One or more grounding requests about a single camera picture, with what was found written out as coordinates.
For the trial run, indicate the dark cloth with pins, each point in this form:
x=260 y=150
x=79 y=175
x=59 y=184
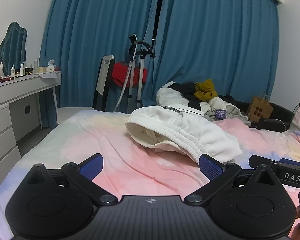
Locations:
x=183 y=87

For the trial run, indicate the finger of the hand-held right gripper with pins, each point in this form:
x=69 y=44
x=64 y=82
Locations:
x=292 y=161
x=258 y=162

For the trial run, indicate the garment steamer stand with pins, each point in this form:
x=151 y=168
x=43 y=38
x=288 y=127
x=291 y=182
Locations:
x=135 y=62

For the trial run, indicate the grey garment with purple label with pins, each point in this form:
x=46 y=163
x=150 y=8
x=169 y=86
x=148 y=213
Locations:
x=230 y=112

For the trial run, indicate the slim white bottle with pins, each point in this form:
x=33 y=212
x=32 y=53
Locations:
x=36 y=63

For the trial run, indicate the white dressing desk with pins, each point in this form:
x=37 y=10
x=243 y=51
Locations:
x=20 y=87

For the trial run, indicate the cream box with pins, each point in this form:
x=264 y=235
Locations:
x=39 y=70

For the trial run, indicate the black chair with white back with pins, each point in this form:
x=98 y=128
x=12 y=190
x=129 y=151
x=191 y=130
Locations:
x=105 y=75

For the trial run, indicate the wavy-edged mirror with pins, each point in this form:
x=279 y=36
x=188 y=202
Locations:
x=12 y=46

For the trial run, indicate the pastel tie-dye duvet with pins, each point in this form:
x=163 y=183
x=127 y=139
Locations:
x=90 y=140

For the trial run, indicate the white pants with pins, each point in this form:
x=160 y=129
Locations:
x=187 y=130

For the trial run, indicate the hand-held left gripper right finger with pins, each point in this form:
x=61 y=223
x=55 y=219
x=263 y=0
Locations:
x=210 y=167

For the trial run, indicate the blue curtain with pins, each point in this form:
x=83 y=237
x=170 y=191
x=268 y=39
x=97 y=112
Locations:
x=95 y=30
x=215 y=35

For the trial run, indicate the white tissue box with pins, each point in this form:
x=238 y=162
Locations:
x=50 y=68

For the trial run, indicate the small white bottle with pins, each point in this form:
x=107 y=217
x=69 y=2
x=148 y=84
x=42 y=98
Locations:
x=21 y=70
x=13 y=72
x=1 y=70

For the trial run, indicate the white puffy jacket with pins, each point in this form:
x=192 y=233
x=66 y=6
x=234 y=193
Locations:
x=170 y=96

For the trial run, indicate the brown paper bag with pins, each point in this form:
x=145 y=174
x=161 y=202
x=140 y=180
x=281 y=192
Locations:
x=258 y=110

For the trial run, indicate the mustard yellow cloth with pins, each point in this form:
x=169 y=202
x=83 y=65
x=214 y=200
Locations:
x=205 y=91

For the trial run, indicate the red cloth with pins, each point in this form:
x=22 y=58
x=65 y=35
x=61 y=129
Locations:
x=120 y=72

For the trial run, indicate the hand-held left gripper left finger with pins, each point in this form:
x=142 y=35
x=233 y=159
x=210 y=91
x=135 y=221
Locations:
x=91 y=167

